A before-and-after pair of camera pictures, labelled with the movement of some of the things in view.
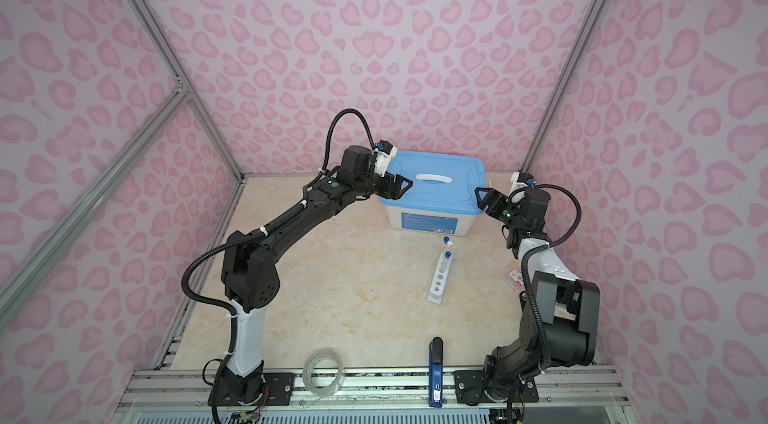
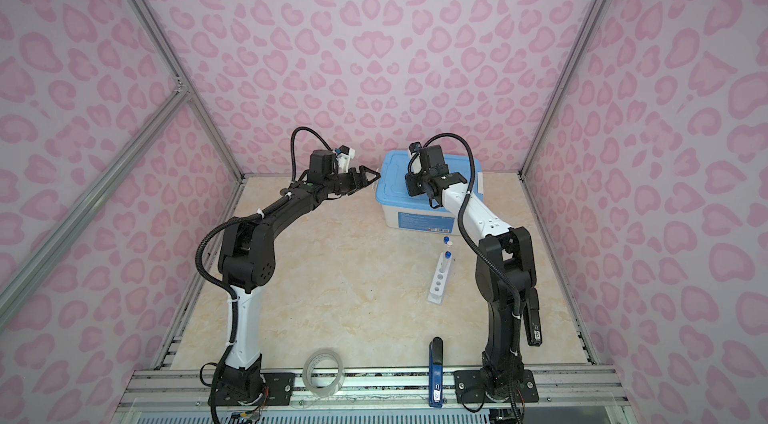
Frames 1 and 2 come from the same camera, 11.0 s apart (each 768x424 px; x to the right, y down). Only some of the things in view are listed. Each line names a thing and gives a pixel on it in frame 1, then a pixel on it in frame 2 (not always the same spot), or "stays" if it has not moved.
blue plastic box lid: [444, 181] stays
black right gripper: [500, 200] to [411, 184]
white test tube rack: [440, 280] stays
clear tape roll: [330, 390] stays
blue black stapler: [436, 372] stays
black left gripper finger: [393, 187] to [355, 181]
